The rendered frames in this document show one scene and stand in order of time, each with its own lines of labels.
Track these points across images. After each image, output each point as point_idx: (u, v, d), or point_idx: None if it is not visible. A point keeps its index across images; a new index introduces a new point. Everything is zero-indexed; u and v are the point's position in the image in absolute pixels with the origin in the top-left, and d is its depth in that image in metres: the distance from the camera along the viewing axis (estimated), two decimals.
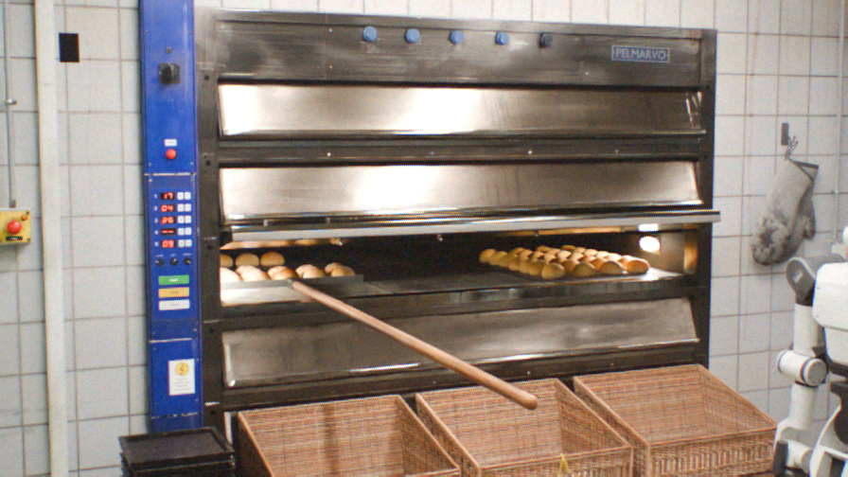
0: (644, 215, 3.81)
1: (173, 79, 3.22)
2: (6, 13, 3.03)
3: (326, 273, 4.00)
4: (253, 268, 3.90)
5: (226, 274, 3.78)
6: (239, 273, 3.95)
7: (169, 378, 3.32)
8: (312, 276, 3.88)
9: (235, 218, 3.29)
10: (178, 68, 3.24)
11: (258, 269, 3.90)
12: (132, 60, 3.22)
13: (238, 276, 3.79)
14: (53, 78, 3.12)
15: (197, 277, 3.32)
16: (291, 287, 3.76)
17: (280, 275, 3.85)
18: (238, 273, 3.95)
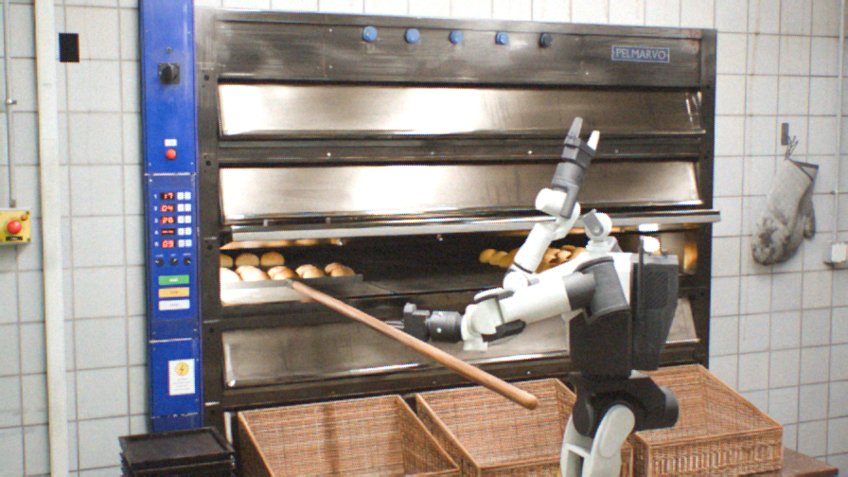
0: (644, 215, 3.81)
1: (173, 79, 3.22)
2: (6, 13, 3.03)
3: (326, 273, 4.00)
4: (253, 268, 3.90)
5: (226, 274, 3.78)
6: (239, 273, 3.95)
7: (169, 378, 3.32)
8: (312, 276, 3.88)
9: (235, 218, 3.29)
10: (178, 68, 3.24)
11: (258, 269, 3.90)
12: (132, 60, 3.22)
13: (238, 276, 3.79)
14: (53, 78, 3.12)
15: (197, 277, 3.32)
16: (291, 287, 3.76)
17: (280, 275, 3.85)
18: (238, 273, 3.95)
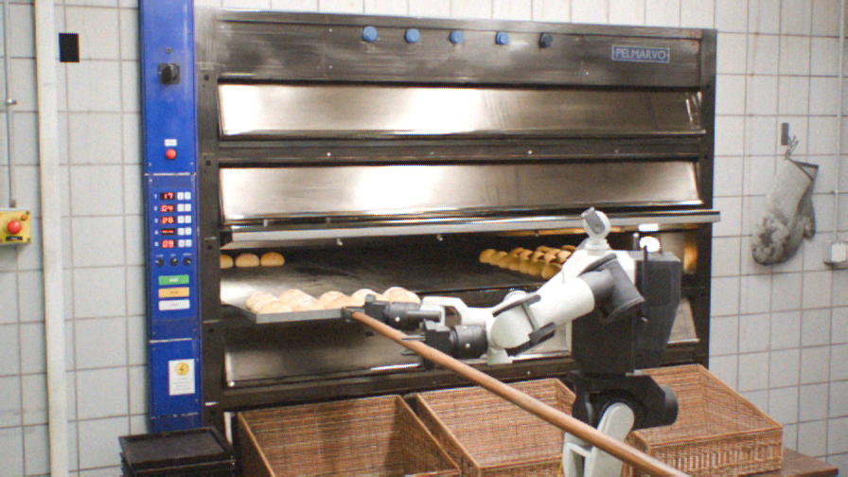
0: (644, 215, 3.81)
1: (173, 79, 3.22)
2: (6, 13, 3.03)
3: (386, 300, 3.41)
4: (302, 294, 3.30)
5: (273, 304, 3.18)
6: (285, 299, 3.35)
7: (169, 378, 3.32)
8: None
9: (235, 218, 3.29)
10: (178, 68, 3.24)
11: (309, 295, 3.31)
12: (132, 60, 3.22)
13: (287, 306, 3.20)
14: (53, 78, 3.12)
15: (197, 277, 3.32)
16: (350, 318, 3.16)
17: (335, 304, 3.25)
18: (283, 299, 3.36)
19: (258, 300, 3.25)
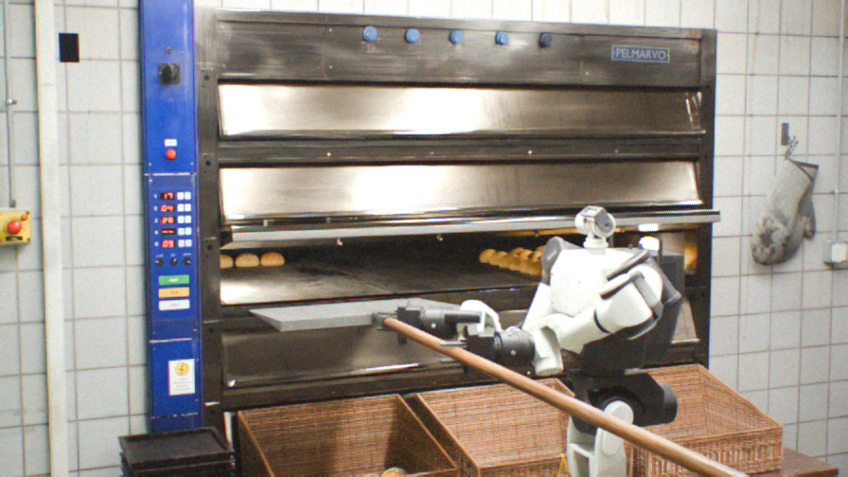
0: (644, 215, 3.81)
1: (173, 79, 3.22)
2: (6, 13, 3.03)
3: None
4: None
5: None
6: None
7: (169, 378, 3.32)
8: None
9: (235, 218, 3.29)
10: (178, 68, 3.24)
11: None
12: (132, 60, 3.22)
13: None
14: (53, 78, 3.12)
15: (197, 277, 3.32)
16: (382, 326, 2.93)
17: None
18: None
19: None
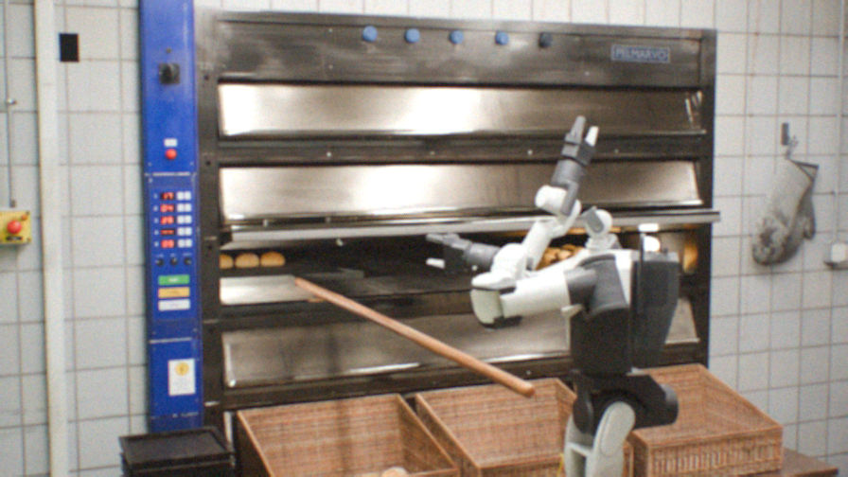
0: (644, 215, 3.81)
1: (173, 79, 3.22)
2: (6, 13, 3.03)
3: None
4: None
5: None
6: None
7: (169, 378, 3.32)
8: None
9: (235, 218, 3.29)
10: (178, 68, 3.24)
11: None
12: (132, 60, 3.22)
13: None
14: (53, 78, 3.12)
15: (197, 277, 3.32)
16: (294, 283, 3.84)
17: None
18: None
19: None
